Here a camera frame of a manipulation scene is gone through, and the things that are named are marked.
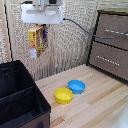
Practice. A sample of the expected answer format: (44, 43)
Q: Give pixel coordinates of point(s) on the yellow granola bar box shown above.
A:
(37, 41)

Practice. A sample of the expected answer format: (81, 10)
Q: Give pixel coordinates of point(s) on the black fabric storage bin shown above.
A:
(20, 96)

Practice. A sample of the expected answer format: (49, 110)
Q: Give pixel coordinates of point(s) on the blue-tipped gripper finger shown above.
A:
(45, 32)

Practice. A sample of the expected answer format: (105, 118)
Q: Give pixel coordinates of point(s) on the blue plastic bowl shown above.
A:
(76, 86)

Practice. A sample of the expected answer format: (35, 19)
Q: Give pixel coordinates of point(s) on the brown drawer cabinet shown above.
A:
(110, 44)

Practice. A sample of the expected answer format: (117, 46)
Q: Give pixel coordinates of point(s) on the yellow plastic bowl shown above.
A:
(63, 95)

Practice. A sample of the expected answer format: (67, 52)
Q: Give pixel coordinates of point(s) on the beige woven folding screen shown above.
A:
(70, 50)

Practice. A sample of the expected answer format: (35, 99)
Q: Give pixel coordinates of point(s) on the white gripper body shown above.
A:
(42, 14)

